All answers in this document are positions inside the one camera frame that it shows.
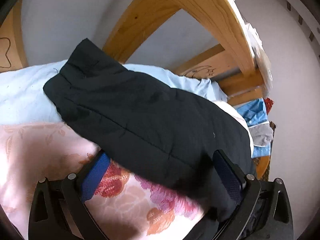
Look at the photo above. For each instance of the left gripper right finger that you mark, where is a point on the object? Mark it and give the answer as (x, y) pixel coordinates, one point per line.
(262, 208)

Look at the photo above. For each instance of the red paper wall decoration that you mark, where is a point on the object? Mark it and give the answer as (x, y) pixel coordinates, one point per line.
(268, 103)

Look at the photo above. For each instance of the grey garment on rail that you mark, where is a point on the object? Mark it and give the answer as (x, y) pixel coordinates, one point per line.
(262, 134)

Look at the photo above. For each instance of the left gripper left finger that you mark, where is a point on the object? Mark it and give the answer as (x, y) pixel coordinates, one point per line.
(47, 220)

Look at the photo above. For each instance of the pink floral quilt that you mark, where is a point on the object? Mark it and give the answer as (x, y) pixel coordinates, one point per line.
(124, 205)

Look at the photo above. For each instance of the blue shirt on rail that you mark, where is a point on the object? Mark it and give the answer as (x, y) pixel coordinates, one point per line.
(253, 112)

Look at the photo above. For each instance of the wooden bed frame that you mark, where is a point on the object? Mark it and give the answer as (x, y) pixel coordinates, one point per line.
(199, 39)

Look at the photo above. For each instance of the light blue bed sheet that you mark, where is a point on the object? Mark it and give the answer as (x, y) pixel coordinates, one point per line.
(23, 99)

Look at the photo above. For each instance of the black padded jacket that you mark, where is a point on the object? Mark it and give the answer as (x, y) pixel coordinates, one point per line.
(163, 134)

